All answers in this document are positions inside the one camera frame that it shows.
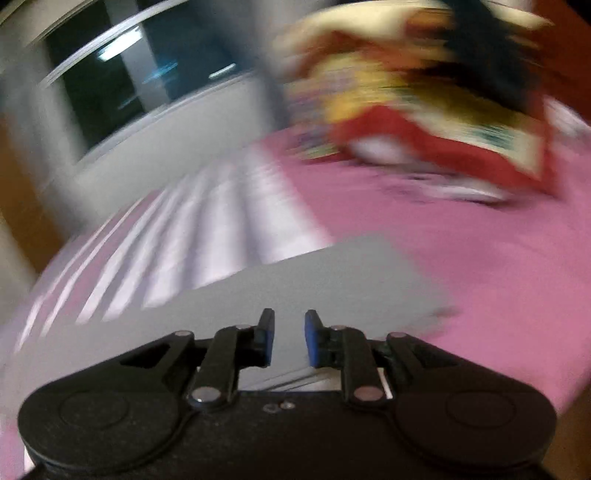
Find dark glass window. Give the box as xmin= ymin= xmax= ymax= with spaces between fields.
xmin=43 ymin=1 xmax=252 ymax=158

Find pink grey striped bedsheet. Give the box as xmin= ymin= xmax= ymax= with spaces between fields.
xmin=1 ymin=132 xmax=590 ymax=479

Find colourful folded blanket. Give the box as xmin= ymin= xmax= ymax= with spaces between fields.
xmin=274 ymin=1 xmax=557 ymax=203

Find brown wooden door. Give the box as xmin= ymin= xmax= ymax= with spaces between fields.
xmin=0 ymin=118 xmax=65 ymax=275

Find grey fleece pants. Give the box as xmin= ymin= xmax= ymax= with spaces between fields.
xmin=1 ymin=236 xmax=454 ymax=408

